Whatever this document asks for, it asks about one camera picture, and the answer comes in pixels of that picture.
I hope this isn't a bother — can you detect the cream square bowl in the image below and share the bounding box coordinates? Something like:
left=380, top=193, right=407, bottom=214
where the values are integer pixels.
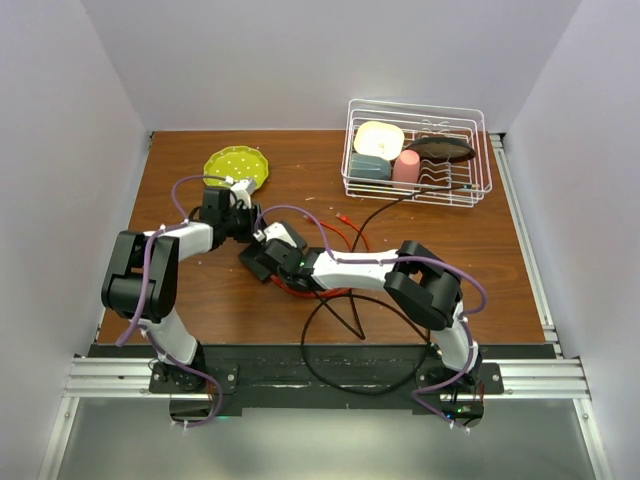
left=353, top=121, right=404, bottom=161

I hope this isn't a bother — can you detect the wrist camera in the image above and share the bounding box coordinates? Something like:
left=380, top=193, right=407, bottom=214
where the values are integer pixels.
left=230, top=178, right=257, bottom=202
left=253, top=222, right=307, bottom=249

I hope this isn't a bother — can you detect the white wire dish rack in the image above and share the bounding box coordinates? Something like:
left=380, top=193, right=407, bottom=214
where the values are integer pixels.
left=341, top=99, right=493, bottom=208

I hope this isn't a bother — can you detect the aluminium frame rail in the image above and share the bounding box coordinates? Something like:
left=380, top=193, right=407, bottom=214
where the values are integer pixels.
left=37, top=132, right=614, bottom=480

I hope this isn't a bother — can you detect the black network switch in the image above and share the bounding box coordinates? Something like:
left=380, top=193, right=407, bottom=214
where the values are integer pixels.
left=237, top=242, right=326, bottom=284

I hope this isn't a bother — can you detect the dark brown plate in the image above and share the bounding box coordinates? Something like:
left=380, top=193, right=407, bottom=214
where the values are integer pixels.
left=406, top=137, right=477, bottom=164

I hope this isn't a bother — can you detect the yellow-green plate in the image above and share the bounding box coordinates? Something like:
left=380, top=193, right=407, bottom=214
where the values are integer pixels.
left=203, top=146, right=269, bottom=189

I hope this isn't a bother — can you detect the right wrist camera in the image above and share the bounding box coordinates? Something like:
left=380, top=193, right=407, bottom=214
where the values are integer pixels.
left=253, top=222, right=307, bottom=249

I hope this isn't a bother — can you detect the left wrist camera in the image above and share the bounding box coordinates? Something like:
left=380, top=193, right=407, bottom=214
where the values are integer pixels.
left=230, top=178, right=257, bottom=202

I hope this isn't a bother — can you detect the pink cup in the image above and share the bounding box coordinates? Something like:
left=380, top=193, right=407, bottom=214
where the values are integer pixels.
left=392, top=150, right=421, bottom=188

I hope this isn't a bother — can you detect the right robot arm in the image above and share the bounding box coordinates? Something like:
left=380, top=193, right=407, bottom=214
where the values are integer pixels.
left=257, top=240, right=488, bottom=393

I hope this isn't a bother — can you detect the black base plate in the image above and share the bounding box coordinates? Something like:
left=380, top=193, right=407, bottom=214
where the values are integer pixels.
left=89, top=343, right=556, bottom=419

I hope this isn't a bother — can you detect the black cable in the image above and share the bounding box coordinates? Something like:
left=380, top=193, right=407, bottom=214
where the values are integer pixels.
left=299, top=183, right=481, bottom=396

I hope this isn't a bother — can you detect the grey-green cup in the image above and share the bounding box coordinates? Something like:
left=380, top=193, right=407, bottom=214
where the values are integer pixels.
left=346, top=153, right=392, bottom=183

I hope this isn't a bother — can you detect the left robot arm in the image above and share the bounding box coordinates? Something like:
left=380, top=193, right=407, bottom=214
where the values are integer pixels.
left=101, top=178, right=260, bottom=392

